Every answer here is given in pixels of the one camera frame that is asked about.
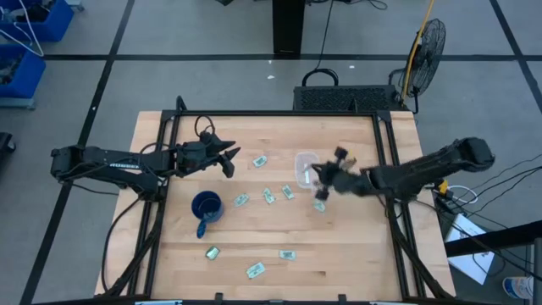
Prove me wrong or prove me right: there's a black metal bar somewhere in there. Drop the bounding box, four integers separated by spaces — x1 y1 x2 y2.
444 219 542 258

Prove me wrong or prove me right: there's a black aluminium rig frame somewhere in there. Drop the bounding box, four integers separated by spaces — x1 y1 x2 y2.
95 96 456 305

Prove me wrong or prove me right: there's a black looped cable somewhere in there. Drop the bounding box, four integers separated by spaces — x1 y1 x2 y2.
301 0 340 88

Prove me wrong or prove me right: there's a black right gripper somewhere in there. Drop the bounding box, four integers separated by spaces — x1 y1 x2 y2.
312 147 379 202

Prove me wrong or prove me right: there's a white cardboard box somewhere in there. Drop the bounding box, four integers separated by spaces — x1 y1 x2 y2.
445 213 496 286

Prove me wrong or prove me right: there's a dark blue ceramic mug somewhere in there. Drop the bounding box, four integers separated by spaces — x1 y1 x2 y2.
191 190 225 240

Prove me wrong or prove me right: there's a blue storage bin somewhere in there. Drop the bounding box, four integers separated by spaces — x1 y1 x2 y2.
0 43 47 101
0 0 75 44

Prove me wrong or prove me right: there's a yellow cable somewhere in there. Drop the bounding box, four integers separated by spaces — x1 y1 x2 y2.
401 0 436 101

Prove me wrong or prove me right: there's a white coiled cable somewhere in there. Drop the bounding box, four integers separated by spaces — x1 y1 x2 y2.
446 184 479 206

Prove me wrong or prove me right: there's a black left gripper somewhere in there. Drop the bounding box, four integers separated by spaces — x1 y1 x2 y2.
174 131 242 180

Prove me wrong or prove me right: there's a black floor fan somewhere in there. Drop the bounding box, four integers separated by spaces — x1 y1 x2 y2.
388 18 447 114

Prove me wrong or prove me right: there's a clear plastic container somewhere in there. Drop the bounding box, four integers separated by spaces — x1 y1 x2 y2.
294 151 322 191

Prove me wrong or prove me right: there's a black rectangular pillar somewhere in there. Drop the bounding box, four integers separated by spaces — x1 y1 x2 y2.
272 0 307 57

